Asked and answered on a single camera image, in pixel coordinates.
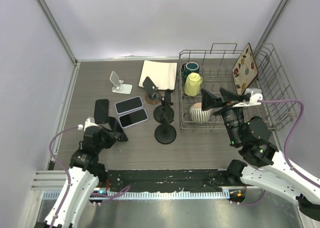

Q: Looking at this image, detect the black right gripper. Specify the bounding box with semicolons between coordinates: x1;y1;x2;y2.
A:
199;88;246;145

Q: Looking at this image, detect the black phone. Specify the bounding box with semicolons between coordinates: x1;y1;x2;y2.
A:
108;117;129;142
94;99;109;124

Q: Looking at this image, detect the lilac case phone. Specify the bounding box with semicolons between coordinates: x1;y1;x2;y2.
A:
118;108;148;128
114;96;144;115

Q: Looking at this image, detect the black phone stand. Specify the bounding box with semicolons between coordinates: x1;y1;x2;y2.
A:
154;112;177;145
153;89;175;124

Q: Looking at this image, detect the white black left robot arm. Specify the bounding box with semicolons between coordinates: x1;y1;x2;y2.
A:
35;123;122;228

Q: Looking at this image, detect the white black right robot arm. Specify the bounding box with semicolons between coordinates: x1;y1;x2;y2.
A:
200;88;320;221

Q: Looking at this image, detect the silver folding phone stand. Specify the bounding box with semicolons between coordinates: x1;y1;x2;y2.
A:
109;71;133;94

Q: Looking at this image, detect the wooden base phone stand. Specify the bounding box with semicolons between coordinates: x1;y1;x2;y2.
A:
142;76;162;104

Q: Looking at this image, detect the striped white grey mug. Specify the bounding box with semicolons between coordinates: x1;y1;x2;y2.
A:
189;102;213;123

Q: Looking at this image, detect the yellow faceted mug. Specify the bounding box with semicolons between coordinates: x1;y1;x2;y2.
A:
184;72;203;97

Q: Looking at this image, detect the floral square plate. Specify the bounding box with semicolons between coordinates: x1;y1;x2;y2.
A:
232;43;258;95

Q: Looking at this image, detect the dark green mug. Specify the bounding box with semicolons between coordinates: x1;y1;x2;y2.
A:
182;62;200;76

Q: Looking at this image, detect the cream square plate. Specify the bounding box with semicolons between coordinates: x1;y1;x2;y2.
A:
138;60;177;90

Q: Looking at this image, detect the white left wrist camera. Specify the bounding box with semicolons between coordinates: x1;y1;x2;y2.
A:
77;117;98;131

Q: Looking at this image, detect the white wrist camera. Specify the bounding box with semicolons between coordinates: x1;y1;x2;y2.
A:
233;88;263;108
77;117;98;131

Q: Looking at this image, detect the grey wire dish rack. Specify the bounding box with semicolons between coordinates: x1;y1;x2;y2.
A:
177;43;300;131

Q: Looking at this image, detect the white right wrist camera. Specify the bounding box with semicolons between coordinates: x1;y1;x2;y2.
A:
233;88;263;108

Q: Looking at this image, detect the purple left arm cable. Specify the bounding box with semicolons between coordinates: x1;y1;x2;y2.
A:
48;127;132;228

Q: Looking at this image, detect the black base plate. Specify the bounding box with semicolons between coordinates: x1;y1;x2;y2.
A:
98;169;244;193

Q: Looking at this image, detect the white slotted cable duct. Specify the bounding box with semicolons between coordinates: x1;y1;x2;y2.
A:
42;190;230;201

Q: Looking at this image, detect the aluminium corner frame post left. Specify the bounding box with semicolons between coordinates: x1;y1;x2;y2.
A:
36;0;77;65

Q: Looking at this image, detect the aluminium corner frame post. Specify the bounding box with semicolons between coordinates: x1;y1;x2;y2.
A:
255;0;291;53
36;0;77;65

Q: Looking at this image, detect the aluminium corner frame post right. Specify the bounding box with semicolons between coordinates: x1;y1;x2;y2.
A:
255;0;291;53

